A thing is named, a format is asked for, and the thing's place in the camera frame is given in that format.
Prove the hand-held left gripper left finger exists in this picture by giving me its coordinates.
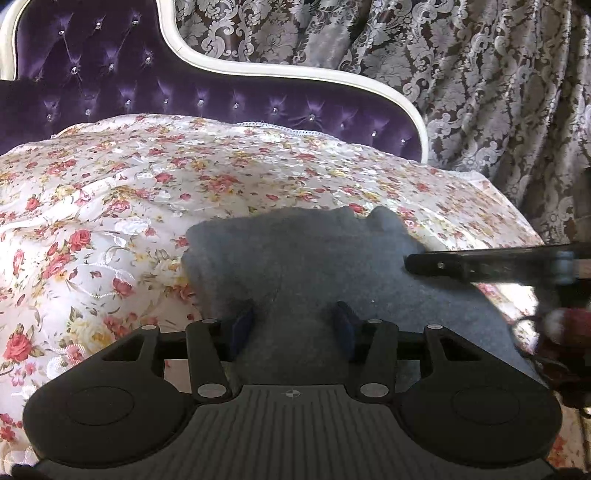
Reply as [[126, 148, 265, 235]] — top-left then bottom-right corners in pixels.
[[99, 307, 256, 403]]

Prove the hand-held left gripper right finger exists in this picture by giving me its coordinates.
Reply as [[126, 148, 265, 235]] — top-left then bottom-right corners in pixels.
[[335, 300, 483, 401]]

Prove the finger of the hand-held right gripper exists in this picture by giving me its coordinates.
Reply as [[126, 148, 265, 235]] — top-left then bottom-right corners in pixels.
[[404, 244, 575, 282]]

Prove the grey argyle sweater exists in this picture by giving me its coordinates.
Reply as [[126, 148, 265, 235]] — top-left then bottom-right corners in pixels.
[[180, 205, 551, 398]]

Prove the floral bedspread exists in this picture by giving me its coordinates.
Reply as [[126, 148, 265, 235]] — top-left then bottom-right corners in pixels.
[[0, 113, 591, 480]]

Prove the purple tufted headboard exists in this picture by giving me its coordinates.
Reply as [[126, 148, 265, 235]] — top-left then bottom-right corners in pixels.
[[0, 0, 430, 164]]

